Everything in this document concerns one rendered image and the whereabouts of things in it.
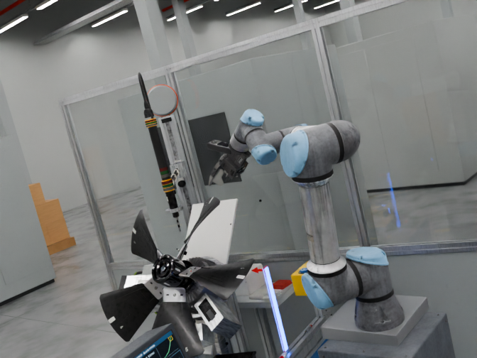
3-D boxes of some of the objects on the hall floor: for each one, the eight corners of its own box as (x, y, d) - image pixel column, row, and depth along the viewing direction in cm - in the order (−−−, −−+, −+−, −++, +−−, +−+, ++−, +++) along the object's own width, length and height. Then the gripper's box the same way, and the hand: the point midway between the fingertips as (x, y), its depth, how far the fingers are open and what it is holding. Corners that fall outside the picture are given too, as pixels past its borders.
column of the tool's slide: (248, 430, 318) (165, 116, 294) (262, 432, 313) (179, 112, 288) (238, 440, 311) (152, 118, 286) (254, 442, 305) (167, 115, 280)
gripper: (236, 161, 198) (216, 199, 212) (261, 148, 208) (240, 185, 222) (218, 145, 200) (200, 184, 214) (245, 133, 210) (226, 170, 224)
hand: (216, 177), depth 218 cm, fingers open, 8 cm apart
